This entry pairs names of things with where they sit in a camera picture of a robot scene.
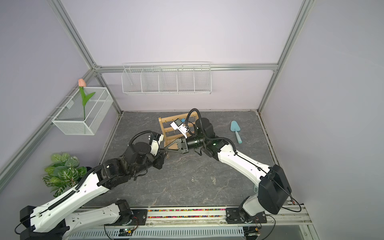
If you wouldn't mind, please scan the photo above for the white wire wall shelf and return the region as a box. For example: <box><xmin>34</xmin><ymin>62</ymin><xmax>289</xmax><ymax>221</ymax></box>
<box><xmin>121</xmin><ymin>62</ymin><xmax>212</xmax><ymax>95</ymax></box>

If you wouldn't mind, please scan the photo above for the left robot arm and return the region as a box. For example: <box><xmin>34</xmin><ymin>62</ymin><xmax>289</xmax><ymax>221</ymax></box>
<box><xmin>19</xmin><ymin>131</ymin><xmax>166</xmax><ymax>240</ymax></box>

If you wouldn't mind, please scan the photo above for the green leafy artificial plant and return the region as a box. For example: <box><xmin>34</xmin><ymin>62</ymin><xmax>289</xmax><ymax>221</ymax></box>
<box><xmin>42</xmin><ymin>153</ymin><xmax>89</xmax><ymax>198</ymax></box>

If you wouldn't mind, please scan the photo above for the white mesh wall basket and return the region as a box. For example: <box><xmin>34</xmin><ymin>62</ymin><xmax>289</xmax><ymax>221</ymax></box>
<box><xmin>52</xmin><ymin>87</ymin><xmax>114</xmax><ymax>136</ymax></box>

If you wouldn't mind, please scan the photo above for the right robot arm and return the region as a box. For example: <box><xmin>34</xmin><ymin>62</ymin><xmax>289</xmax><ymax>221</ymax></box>
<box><xmin>169</xmin><ymin>118</ymin><xmax>292</xmax><ymax>217</ymax></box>

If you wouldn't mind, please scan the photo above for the teal garden trowel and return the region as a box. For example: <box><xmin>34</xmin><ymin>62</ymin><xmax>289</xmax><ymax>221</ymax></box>
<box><xmin>231</xmin><ymin>121</ymin><xmax>243</xmax><ymax>144</ymax></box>

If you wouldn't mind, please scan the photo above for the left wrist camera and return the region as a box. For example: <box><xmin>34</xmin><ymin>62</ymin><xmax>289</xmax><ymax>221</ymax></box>
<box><xmin>150</xmin><ymin>134</ymin><xmax>164</xmax><ymax>157</ymax></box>

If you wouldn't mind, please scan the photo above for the wooden jewelry display stand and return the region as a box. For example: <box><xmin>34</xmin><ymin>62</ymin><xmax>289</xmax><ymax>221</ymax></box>
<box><xmin>159</xmin><ymin>112</ymin><xmax>198</xmax><ymax>147</ymax></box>

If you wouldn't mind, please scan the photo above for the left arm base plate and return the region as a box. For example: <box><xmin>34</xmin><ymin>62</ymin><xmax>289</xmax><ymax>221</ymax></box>
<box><xmin>107</xmin><ymin>209</ymin><xmax>148</xmax><ymax>226</ymax></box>

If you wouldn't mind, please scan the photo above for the white slotted cable duct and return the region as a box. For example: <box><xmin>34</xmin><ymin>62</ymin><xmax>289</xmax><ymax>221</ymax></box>
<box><xmin>69</xmin><ymin>227</ymin><xmax>245</xmax><ymax>240</ymax></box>

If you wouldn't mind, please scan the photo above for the pink artificial tulip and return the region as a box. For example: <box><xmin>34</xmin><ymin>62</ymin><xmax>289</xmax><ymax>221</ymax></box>
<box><xmin>78</xmin><ymin>79</ymin><xmax>95</xmax><ymax>121</ymax></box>

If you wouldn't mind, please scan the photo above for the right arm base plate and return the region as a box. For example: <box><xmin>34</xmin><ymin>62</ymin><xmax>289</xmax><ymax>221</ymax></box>
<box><xmin>226</xmin><ymin>208</ymin><xmax>267</xmax><ymax>224</ymax></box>

